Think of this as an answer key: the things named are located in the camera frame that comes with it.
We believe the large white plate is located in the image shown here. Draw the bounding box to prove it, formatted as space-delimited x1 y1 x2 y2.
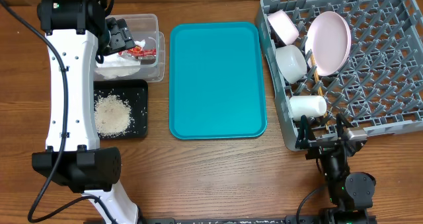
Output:
305 11 352 76

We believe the white pink bowl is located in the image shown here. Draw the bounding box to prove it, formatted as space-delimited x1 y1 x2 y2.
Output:
268 10 299 45

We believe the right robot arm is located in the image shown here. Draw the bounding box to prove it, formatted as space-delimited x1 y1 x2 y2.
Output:
295 114 377 224

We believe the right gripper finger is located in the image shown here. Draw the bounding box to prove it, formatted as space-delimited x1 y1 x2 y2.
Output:
295 115 316 149
336 113 353 135

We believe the clear plastic bin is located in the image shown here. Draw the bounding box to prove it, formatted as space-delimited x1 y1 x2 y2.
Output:
94 14 166 83

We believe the white plastic cup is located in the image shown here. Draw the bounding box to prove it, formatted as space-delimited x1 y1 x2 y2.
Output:
289 95 327 121

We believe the red snack wrapper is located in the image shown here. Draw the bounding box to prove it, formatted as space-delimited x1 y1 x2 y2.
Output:
118 46 157 60

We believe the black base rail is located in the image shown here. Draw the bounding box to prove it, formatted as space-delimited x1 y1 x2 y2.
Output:
146 215 377 224

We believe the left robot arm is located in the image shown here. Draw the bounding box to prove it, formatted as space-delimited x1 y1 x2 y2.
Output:
32 0 141 223

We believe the teal plastic tray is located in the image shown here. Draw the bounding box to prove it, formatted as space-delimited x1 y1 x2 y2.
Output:
169 22 268 140

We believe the black plastic tray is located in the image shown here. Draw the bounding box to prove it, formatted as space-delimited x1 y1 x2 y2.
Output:
93 79 149 139

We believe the white tissue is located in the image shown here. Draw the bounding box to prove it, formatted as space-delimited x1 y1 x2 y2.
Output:
95 40 145 79

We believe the pile of rice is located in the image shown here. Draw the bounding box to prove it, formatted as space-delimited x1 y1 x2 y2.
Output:
94 90 148 138

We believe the grey bowl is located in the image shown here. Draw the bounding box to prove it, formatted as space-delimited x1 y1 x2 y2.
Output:
275 45 307 84

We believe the grey dishwasher rack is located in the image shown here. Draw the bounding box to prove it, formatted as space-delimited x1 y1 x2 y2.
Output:
256 0 422 149

